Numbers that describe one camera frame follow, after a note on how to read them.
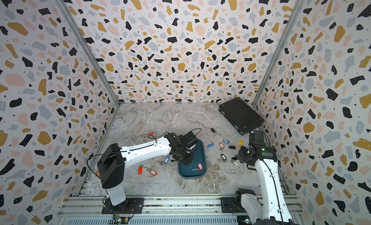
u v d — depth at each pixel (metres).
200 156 0.91
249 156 0.54
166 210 0.73
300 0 0.72
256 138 0.59
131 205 0.73
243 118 1.11
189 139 0.65
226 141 0.98
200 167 0.87
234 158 0.91
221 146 0.97
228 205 0.73
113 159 0.50
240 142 0.99
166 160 0.90
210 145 0.97
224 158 0.91
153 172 0.86
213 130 1.05
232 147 0.97
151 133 1.03
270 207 0.40
